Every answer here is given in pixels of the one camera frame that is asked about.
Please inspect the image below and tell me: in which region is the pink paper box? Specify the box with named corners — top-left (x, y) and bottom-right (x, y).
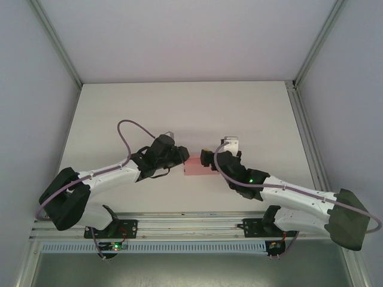
top-left (182, 153), bottom-right (221, 177)

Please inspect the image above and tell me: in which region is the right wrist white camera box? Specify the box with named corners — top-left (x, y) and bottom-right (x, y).
top-left (220, 136), bottom-right (239, 154)

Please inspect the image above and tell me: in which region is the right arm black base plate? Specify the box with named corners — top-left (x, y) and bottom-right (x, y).
top-left (236, 218), bottom-right (299, 239)

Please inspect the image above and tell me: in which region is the aluminium mounting rail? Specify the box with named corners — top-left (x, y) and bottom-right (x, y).
top-left (29, 211), bottom-right (355, 241)

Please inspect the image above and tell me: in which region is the aluminium table side rail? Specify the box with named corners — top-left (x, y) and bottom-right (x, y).
top-left (285, 80), bottom-right (335, 215)

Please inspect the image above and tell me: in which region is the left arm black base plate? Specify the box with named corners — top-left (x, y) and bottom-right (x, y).
top-left (83, 219), bottom-right (139, 240)

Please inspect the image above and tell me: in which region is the white slotted cable duct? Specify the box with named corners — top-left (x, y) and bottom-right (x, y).
top-left (40, 241), bottom-right (267, 254)

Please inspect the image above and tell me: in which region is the aluminium frame post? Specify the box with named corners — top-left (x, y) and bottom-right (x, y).
top-left (29, 0), bottom-right (83, 87)
top-left (292, 0), bottom-right (345, 87)

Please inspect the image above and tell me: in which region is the aluminium frame leg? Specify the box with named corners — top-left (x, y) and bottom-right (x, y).
top-left (16, 239), bottom-right (41, 287)
top-left (341, 245), bottom-right (367, 287)

